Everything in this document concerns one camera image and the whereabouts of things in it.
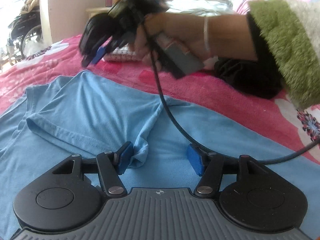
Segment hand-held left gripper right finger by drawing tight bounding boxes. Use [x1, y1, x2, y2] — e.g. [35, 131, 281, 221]
[186, 144, 272, 197]

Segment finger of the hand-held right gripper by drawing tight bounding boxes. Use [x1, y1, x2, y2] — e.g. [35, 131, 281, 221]
[80, 38, 126, 68]

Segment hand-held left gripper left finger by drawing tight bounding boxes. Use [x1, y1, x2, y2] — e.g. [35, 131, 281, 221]
[51, 141, 134, 197]

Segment light blue printed t-shirt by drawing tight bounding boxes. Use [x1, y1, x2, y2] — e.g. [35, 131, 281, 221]
[0, 70, 320, 240]

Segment person's right forearm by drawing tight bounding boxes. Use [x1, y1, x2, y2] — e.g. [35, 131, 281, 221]
[207, 0, 320, 110]

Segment person's right hand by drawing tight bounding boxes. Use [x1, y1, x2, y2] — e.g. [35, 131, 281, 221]
[128, 11, 210, 63]

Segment white knit cloth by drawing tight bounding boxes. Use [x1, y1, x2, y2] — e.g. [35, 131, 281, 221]
[104, 47, 143, 62]

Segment cream nightstand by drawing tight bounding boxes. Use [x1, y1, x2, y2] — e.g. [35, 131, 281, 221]
[86, 6, 113, 20]

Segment clear plastic bag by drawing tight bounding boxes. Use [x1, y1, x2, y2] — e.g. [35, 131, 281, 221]
[24, 40, 53, 58]

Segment red floral blanket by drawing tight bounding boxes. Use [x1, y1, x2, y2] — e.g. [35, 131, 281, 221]
[0, 34, 320, 165]

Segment black wheelchair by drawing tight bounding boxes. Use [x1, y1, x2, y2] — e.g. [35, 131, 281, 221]
[6, 0, 44, 60]

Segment black cloth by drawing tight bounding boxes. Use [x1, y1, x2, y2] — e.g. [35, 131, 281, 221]
[214, 57, 284, 100]

